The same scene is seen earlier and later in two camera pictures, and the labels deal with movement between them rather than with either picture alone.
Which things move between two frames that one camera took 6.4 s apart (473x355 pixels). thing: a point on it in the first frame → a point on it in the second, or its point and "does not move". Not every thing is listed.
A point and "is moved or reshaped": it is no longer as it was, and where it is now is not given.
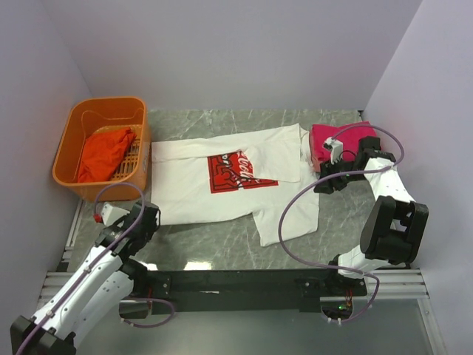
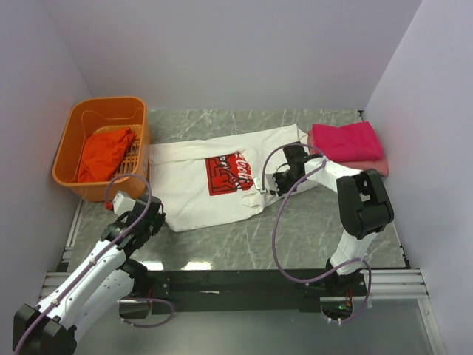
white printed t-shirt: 267,175 is moved or reshaped
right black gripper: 329,179 → 280,181
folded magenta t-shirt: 349,134 does not move
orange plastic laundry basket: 103,154 does not move
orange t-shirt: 100,151 does not move
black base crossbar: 249,291 does not move
